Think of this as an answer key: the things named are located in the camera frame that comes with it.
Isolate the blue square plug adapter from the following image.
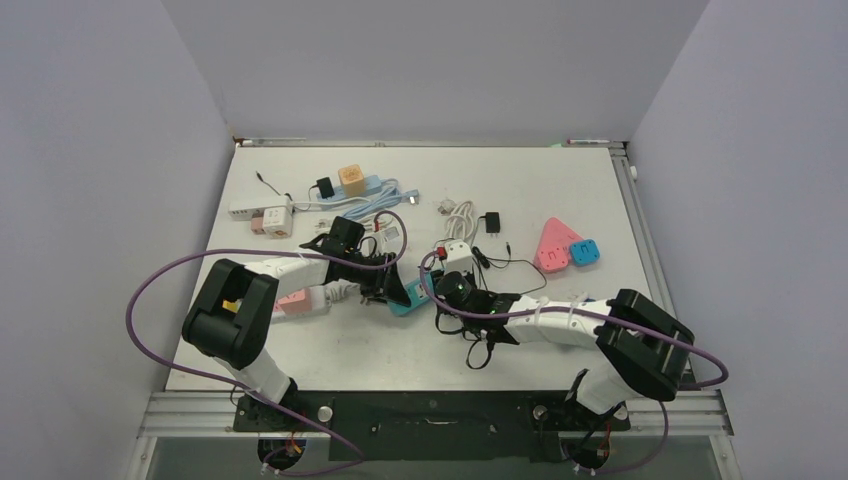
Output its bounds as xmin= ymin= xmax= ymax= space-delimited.
xmin=568 ymin=239 xmax=600 ymax=267

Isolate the black thin adapter cable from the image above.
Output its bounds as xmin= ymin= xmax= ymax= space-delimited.
xmin=433 ymin=248 xmax=550 ymax=372

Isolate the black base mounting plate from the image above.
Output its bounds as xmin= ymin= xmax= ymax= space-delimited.
xmin=231 ymin=389 xmax=631 ymax=463

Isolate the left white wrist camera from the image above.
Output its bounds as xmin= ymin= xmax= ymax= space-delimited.
xmin=372 ymin=216 xmax=404 ymax=252

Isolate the light blue coiled cable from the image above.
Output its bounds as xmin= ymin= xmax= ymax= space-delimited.
xmin=339 ymin=178 xmax=420 ymax=224

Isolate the small black charger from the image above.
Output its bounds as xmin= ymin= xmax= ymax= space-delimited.
xmin=316 ymin=177 xmax=335 ymax=199
xmin=470 ymin=211 xmax=501 ymax=248

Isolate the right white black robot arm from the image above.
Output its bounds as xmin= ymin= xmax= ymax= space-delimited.
xmin=434 ymin=272 xmax=694 ymax=428

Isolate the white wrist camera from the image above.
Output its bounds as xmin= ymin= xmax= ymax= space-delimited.
xmin=436 ymin=240 xmax=474 ymax=275
xmin=372 ymin=216 xmax=404 ymax=252

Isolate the white coiled cable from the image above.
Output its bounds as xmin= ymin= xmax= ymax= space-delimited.
xmin=435 ymin=198 xmax=478 ymax=243

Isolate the purple cable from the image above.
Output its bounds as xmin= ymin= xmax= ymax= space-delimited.
xmin=124 ymin=210 xmax=409 ymax=478
xmin=418 ymin=250 xmax=730 ymax=475

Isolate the white cube adapter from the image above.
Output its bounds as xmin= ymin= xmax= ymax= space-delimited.
xmin=262 ymin=207 xmax=293 ymax=238

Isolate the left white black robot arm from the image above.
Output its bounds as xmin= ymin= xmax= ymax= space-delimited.
xmin=182 ymin=217 xmax=411 ymax=430

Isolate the white curly cord with plug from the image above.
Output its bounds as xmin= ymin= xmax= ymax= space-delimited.
xmin=324 ymin=281 xmax=372 ymax=309

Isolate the light blue power strip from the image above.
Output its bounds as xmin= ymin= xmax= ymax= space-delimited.
xmin=318 ymin=175 xmax=382 ymax=202

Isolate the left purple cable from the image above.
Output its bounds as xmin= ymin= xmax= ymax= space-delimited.
xmin=124 ymin=210 xmax=409 ymax=478

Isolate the pink triangular socket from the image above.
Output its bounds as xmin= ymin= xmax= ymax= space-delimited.
xmin=533 ymin=217 xmax=584 ymax=274

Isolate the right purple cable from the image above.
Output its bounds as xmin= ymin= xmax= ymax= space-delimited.
xmin=418 ymin=250 xmax=730 ymax=475

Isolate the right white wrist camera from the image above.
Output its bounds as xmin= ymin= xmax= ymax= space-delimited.
xmin=436 ymin=240 xmax=474 ymax=275

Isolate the white long power strip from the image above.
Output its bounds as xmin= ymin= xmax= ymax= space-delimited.
xmin=227 ymin=195 xmax=293 ymax=221

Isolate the orange cube socket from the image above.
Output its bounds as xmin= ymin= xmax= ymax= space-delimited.
xmin=338 ymin=164 xmax=366 ymax=197

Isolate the teal power strip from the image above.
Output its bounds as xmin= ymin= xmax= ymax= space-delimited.
xmin=388 ymin=279 xmax=430 ymax=317

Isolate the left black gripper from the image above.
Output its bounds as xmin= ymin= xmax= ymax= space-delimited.
xmin=343 ymin=250 xmax=410 ymax=307

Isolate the pink cube socket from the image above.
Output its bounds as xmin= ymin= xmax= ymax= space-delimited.
xmin=273 ymin=289 xmax=312 ymax=316

